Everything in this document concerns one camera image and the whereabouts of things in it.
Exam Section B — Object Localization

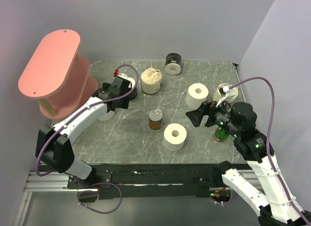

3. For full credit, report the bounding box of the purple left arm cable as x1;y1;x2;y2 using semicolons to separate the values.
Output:
35;64;140;214

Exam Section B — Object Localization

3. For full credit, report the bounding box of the pink three-tier shelf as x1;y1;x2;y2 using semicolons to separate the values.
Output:
18;29;99;120

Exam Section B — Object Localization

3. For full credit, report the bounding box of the aluminium frame rail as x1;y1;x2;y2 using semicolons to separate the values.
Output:
12;170;73;226

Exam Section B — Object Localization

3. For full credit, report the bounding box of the white toilet roll front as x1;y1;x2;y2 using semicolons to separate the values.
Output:
162;123;187;152

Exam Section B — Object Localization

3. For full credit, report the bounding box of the black wrapped roll lying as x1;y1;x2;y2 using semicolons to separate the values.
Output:
165;53;182;75

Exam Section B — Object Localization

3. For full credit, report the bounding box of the beige wrapped roll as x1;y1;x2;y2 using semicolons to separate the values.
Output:
212;83;239;105
141;68;162;95

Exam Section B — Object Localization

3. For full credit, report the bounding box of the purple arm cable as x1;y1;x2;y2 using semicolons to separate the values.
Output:
35;64;140;214
229;76;309;226

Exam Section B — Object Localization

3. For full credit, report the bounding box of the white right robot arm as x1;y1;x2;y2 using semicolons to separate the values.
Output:
186;102;311;226

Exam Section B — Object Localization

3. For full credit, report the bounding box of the tin can orange label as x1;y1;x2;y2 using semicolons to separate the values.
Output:
148;108;163;130

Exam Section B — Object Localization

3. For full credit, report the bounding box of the green glass bottle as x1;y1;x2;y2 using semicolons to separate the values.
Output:
214;127;229;142

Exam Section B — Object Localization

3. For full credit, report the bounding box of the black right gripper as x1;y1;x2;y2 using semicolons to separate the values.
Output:
185;96;240;137

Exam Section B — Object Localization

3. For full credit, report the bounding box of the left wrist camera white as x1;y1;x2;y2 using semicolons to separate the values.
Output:
114;69;128;79

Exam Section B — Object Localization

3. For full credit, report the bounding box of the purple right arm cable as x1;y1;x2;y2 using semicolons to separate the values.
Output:
229;76;309;226

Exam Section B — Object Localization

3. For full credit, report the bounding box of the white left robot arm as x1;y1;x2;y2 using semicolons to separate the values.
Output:
35;75;135;188

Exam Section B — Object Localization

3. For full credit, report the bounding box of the black roll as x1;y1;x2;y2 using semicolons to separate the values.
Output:
127;77;138;101
165;53;182;75

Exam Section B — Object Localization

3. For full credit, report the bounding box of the beige wrapped roll right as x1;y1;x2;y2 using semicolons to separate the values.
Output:
212;83;239;105

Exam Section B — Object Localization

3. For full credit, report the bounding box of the white toilet roll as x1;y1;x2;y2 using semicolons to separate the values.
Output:
186;83;209;109
162;123;187;152
98;111;115;122

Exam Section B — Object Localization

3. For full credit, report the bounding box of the beige wrapped roll centre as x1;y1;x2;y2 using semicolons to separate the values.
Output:
141;68;162;95

